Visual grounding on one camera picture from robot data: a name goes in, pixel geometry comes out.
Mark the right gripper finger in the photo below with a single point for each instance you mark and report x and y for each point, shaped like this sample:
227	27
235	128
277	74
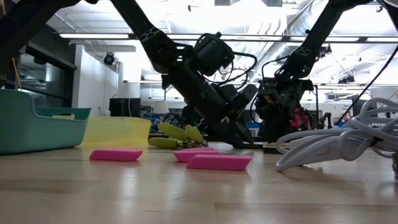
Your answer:
276	133

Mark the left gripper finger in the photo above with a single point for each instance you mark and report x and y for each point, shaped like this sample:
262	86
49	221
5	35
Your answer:
230	133

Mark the pink eraser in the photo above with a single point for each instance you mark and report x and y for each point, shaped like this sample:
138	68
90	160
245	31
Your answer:
199	149
189	155
219	162
115	155

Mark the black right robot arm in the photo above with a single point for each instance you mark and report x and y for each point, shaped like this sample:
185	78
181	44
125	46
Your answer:
311	46

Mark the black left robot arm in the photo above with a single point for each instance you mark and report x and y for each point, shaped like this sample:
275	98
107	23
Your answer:
155	40

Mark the white table lamp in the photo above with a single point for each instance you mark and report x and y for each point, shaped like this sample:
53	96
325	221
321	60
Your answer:
161	107

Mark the black bar with strip lights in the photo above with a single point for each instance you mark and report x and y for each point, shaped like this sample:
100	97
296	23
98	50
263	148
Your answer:
248	37

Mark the black monitor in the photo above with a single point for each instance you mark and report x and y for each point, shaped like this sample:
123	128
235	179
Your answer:
359	105

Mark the black cabinet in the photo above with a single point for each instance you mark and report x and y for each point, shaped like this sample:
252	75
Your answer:
124	107

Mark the yellow translucent tray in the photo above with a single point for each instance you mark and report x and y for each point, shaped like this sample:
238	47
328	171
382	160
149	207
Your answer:
118	132

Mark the black round ceiling fixture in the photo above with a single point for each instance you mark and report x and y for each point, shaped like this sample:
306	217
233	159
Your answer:
109	59

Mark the teal plastic bin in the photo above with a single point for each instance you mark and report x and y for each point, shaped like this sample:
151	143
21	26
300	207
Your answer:
37	133

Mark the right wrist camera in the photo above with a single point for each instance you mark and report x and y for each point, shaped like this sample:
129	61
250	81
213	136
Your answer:
267	99

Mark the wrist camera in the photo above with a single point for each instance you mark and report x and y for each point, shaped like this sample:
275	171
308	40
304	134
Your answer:
245	95
267	99

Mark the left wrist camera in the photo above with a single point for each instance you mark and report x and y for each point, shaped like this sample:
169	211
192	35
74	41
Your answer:
245	95

